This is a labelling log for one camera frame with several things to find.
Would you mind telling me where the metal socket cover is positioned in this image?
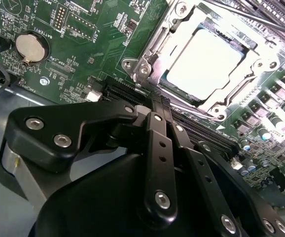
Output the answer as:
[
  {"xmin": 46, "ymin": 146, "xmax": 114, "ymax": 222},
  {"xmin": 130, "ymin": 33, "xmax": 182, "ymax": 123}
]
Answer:
[{"xmin": 139, "ymin": 0, "xmax": 281, "ymax": 121}]

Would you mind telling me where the silver CPU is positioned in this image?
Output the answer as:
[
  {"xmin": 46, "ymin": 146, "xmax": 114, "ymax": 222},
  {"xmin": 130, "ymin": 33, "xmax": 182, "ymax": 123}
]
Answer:
[{"xmin": 167, "ymin": 29, "xmax": 249, "ymax": 102}]

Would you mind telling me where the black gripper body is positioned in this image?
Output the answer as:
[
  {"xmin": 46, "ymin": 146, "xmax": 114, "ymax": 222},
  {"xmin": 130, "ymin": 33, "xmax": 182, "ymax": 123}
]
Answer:
[{"xmin": 28, "ymin": 152, "xmax": 222, "ymax": 237}]

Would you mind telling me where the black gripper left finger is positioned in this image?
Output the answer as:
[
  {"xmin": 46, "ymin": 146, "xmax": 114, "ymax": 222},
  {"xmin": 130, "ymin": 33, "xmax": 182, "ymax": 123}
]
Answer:
[{"xmin": 6, "ymin": 92, "xmax": 178, "ymax": 224}]

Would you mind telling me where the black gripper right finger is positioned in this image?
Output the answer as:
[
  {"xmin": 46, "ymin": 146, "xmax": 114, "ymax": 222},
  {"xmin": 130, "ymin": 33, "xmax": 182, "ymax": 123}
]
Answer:
[{"xmin": 161, "ymin": 97, "xmax": 285, "ymax": 237}]

